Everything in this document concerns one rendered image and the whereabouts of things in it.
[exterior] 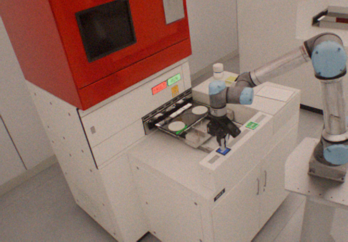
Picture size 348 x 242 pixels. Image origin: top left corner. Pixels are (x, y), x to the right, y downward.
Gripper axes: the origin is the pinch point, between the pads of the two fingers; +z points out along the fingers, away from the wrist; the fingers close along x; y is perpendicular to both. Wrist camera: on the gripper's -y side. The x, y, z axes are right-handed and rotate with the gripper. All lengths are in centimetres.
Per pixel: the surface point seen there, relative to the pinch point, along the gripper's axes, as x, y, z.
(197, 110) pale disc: -30, 44, 8
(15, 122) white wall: 40, 207, 36
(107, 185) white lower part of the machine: 38, 59, 29
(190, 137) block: -4.5, 27.8, 6.9
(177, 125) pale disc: -10.1, 43.1, 7.6
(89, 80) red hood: 32, 54, -39
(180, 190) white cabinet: 19.8, 14.6, 20.9
